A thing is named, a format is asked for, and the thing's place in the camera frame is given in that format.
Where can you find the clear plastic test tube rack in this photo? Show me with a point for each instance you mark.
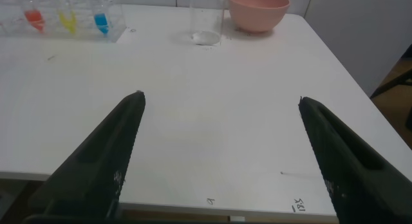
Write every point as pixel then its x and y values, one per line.
pixel 117 21

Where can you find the pink plastic bowl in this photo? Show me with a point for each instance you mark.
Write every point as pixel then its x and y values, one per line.
pixel 257 14

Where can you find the red pigment test tube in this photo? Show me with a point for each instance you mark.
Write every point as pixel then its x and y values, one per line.
pixel 34 17

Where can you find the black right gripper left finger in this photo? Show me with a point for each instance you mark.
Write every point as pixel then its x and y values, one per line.
pixel 96 159

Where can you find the yellow pigment test tube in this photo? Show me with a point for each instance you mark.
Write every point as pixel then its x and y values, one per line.
pixel 69 22

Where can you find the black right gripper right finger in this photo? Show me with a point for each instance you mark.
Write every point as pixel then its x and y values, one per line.
pixel 354 172

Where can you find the blue pigment test tube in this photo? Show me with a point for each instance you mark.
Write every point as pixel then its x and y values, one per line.
pixel 101 21

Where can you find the clear plastic measuring beaker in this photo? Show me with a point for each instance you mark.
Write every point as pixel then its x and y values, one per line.
pixel 206 37

